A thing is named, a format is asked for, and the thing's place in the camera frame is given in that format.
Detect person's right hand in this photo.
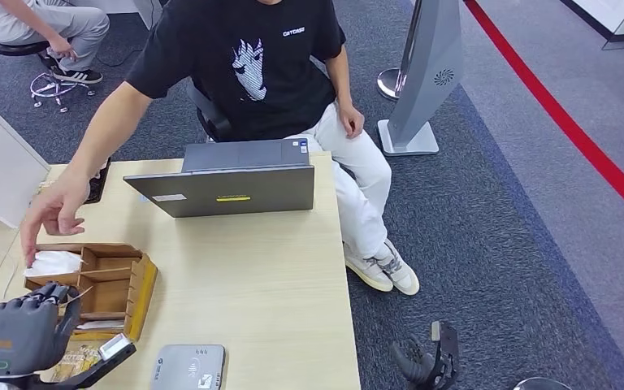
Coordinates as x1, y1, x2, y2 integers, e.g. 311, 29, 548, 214
19, 171, 92, 269

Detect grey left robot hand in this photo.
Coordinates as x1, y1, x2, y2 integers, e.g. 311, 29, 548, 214
0, 281, 83, 379

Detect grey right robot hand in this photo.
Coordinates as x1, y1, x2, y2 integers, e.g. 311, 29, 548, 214
388, 333, 440, 388

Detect person's left hand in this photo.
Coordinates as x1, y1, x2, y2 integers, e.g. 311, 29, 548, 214
336, 102, 366, 141

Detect yellow hotel key sleeve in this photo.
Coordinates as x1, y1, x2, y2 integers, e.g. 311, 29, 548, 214
50, 344, 103, 384

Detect person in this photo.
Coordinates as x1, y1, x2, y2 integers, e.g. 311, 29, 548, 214
0, 0, 111, 85
19, 0, 421, 297

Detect grey card reader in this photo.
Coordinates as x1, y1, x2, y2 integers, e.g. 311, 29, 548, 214
149, 344, 228, 390

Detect black smartphone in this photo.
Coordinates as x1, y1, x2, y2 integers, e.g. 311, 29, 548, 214
84, 157, 112, 206

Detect chrome stanchion base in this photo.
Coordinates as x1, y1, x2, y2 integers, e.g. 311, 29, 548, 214
376, 68, 404, 102

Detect white tissue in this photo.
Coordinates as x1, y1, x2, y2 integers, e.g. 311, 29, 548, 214
24, 250, 84, 279

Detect white cards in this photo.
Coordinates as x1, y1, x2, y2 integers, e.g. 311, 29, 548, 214
75, 320, 126, 332

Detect grey standing kiosk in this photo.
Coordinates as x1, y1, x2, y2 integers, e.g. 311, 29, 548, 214
377, 0, 466, 158

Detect wooden desk organizer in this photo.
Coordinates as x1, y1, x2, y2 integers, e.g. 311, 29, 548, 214
23, 243, 159, 344

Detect black chrome stool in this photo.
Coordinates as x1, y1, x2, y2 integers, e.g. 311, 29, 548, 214
0, 40, 97, 115

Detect black office chair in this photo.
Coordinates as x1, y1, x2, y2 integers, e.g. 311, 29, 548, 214
185, 80, 233, 143

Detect grey laptop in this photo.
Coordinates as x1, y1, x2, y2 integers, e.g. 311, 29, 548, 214
122, 138, 316, 219

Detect white partition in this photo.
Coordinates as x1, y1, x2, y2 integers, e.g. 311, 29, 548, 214
68, 0, 164, 31

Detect black right camera bracket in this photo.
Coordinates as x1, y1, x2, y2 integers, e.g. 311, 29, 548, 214
427, 321, 460, 390

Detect black floor cable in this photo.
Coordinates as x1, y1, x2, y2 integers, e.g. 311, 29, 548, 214
96, 29, 154, 69

